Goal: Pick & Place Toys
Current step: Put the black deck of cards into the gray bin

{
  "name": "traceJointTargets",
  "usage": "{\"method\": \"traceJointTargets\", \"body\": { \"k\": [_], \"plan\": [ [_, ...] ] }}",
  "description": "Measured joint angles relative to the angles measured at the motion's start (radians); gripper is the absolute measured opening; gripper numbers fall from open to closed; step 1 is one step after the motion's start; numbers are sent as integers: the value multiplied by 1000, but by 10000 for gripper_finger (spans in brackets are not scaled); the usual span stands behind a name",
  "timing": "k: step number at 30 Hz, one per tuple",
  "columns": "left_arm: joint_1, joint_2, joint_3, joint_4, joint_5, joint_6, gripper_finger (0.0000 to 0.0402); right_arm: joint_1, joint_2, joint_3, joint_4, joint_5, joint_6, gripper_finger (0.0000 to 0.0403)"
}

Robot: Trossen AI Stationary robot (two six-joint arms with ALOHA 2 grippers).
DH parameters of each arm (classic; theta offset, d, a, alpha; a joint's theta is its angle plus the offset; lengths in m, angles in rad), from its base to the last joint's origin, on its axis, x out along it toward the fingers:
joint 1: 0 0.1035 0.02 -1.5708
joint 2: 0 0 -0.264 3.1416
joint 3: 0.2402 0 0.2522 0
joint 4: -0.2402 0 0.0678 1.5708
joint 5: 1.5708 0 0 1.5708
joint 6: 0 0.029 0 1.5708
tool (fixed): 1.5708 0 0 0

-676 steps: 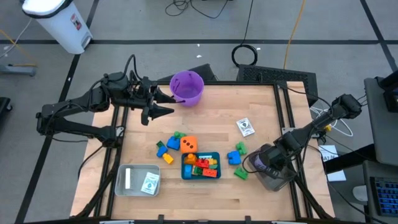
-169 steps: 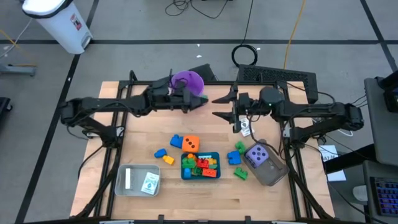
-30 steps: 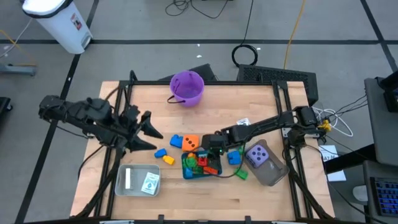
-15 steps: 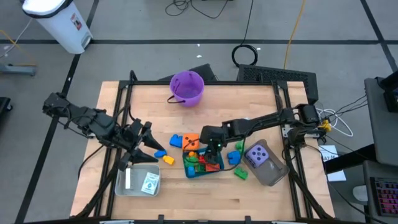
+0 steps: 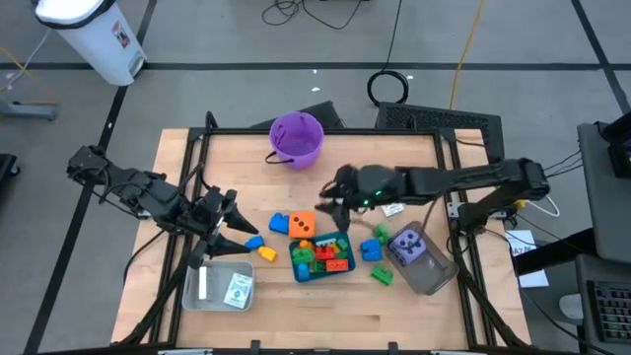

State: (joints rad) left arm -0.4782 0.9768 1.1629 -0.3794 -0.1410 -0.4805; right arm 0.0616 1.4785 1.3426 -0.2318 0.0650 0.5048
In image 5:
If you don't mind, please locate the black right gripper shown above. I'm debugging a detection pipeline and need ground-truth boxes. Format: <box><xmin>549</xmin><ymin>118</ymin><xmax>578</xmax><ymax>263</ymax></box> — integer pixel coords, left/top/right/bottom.
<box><xmin>313</xmin><ymin>164</ymin><xmax>372</xmax><ymax>234</ymax></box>

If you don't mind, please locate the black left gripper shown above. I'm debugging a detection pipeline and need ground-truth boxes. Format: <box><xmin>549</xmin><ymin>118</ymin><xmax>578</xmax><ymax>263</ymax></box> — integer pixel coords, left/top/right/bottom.
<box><xmin>185</xmin><ymin>185</ymin><xmax>261</xmax><ymax>271</ymax></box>

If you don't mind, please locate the teal patterned card deck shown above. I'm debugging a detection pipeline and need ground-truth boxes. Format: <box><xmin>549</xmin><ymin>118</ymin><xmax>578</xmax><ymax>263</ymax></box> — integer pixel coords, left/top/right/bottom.
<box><xmin>223</xmin><ymin>271</ymin><xmax>254</xmax><ymax>311</ymax></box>

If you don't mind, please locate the purple foam die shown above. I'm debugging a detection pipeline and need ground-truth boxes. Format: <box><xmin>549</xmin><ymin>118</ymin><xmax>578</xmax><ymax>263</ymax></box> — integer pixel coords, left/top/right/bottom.
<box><xmin>388</xmin><ymin>230</ymin><xmax>426</xmax><ymax>262</ymax></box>

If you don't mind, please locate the orange foam die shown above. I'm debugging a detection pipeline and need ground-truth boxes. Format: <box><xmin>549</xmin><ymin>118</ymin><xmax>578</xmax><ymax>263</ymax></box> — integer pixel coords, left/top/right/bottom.
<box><xmin>288</xmin><ymin>210</ymin><xmax>317</xmax><ymax>240</ymax></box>

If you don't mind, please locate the light grey plastic bin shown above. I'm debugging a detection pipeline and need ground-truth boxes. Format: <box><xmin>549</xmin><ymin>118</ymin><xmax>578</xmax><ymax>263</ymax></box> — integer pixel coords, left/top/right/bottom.
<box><xmin>180</xmin><ymin>259</ymin><xmax>256</xmax><ymax>314</ymax></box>

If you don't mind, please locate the teal plastic bin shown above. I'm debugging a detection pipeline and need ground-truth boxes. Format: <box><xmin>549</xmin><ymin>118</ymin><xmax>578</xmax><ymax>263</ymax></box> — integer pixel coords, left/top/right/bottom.
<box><xmin>288</xmin><ymin>230</ymin><xmax>357</xmax><ymax>284</ymax></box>

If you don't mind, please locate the purple plastic bucket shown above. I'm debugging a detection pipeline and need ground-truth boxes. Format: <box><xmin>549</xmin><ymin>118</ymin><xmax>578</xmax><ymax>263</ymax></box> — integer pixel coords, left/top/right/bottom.
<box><xmin>264</xmin><ymin>111</ymin><xmax>325</xmax><ymax>172</ymax></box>

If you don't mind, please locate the black flat panel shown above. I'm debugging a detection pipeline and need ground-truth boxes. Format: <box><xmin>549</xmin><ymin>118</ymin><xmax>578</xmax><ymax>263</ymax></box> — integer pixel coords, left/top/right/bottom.
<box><xmin>248</xmin><ymin>101</ymin><xmax>346</xmax><ymax>130</ymax></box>

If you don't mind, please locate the dark grey translucent bin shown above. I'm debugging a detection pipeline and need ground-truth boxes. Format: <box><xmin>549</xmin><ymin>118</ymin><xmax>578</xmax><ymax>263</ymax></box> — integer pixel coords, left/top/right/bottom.
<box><xmin>383</xmin><ymin>220</ymin><xmax>460</xmax><ymax>296</ymax></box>

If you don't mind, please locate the white paper sheet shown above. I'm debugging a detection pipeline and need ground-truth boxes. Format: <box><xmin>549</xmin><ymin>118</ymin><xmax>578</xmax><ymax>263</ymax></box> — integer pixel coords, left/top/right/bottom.
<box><xmin>505</xmin><ymin>229</ymin><xmax>550</xmax><ymax>289</ymax></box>

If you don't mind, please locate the grey stand base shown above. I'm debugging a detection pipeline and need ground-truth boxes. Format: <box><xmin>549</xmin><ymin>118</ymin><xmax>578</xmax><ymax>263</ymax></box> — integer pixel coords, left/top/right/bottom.
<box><xmin>0</xmin><ymin>101</ymin><xmax>59</xmax><ymax>122</ymax></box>

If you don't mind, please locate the white trash bin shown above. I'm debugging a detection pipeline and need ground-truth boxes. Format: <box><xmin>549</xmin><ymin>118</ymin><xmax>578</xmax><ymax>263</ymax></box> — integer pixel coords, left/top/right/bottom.
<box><xmin>34</xmin><ymin>0</ymin><xmax>148</xmax><ymax>88</ymax></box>

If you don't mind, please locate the grey keyboard desk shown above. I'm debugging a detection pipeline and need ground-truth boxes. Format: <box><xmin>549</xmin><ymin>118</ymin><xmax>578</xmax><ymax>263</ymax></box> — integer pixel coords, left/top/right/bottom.
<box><xmin>574</xmin><ymin>253</ymin><xmax>631</xmax><ymax>355</ymax></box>

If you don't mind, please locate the white computer mouse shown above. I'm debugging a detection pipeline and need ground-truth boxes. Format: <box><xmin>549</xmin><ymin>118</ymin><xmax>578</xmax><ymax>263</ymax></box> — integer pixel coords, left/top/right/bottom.
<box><xmin>558</xmin><ymin>293</ymin><xmax>585</xmax><ymax>320</ymax></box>

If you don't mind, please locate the black monitor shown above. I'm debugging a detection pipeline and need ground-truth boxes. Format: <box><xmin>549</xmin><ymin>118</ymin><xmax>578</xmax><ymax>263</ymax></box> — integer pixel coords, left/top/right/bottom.
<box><xmin>603</xmin><ymin>111</ymin><xmax>631</xmax><ymax>179</ymax></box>

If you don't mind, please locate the black computer keyboard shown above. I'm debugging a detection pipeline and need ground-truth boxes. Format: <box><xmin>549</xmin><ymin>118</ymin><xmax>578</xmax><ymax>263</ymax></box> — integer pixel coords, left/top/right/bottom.
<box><xmin>586</xmin><ymin>279</ymin><xmax>631</xmax><ymax>345</ymax></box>

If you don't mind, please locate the black aluminium table frame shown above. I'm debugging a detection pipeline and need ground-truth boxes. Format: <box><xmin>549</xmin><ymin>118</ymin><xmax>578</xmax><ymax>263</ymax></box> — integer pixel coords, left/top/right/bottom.
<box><xmin>117</xmin><ymin>110</ymin><xmax>532</xmax><ymax>355</ymax></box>

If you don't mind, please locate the coiled black cable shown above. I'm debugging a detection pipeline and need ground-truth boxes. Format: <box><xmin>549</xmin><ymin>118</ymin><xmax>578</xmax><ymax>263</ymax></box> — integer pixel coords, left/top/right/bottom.
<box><xmin>366</xmin><ymin>0</ymin><xmax>410</xmax><ymax>107</ymax></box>

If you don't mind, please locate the yellow cable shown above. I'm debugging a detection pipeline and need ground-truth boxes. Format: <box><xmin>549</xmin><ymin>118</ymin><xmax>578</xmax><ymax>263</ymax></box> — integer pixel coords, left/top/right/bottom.
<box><xmin>448</xmin><ymin>0</ymin><xmax>487</xmax><ymax>110</ymax></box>

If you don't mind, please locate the looped black floor cable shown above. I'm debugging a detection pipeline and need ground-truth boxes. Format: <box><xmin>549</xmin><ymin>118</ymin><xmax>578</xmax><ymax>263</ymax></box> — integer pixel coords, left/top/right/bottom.
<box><xmin>260</xmin><ymin>0</ymin><xmax>364</xmax><ymax>31</ymax></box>

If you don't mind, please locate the white cable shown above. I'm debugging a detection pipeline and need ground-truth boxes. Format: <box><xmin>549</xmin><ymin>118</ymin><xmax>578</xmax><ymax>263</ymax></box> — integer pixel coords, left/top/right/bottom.
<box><xmin>515</xmin><ymin>194</ymin><xmax>562</xmax><ymax>218</ymax></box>

